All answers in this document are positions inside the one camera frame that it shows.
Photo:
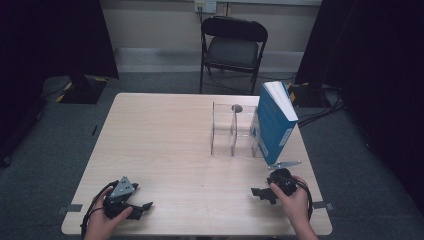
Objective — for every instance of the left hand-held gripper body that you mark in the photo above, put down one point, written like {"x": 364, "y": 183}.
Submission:
{"x": 120, "y": 193}

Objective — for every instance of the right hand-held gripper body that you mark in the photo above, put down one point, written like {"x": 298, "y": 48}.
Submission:
{"x": 283, "y": 181}

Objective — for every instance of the blue book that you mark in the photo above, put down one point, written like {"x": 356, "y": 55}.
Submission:
{"x": 273, "y": 130}

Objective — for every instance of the clear acrylic book rack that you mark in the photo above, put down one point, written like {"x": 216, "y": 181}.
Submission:
{"x": 233, "y": 133}

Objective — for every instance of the person's right hand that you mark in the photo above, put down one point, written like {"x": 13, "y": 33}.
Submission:
{"x": 295, "y": 206}

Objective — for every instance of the person's left hand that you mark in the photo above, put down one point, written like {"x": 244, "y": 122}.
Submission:
{"x": 101, "y": 226}

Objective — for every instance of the grey tape strip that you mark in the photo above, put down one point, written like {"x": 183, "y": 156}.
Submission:
{"x": 323, "y": 205}
{"x": 69, "y": 208}

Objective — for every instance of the grey round sticker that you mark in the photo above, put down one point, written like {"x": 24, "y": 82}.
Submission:
{"x": 237, "y": 107}

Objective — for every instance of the black stand base yellow stripes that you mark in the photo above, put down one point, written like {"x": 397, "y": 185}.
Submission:
{"x": 83, "y": 90}
{"x": 308, "y": 95}

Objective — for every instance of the black curtain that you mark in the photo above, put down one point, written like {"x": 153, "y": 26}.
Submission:
{"x": 40, "y": 60}
{"x": 376, "y": 83}

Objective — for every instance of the black folding chair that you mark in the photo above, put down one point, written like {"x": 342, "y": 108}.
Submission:
{"x": 233, "y": 50}

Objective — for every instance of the white wall socket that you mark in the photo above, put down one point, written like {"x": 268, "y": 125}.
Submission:
{"x": 205, "y": 6}

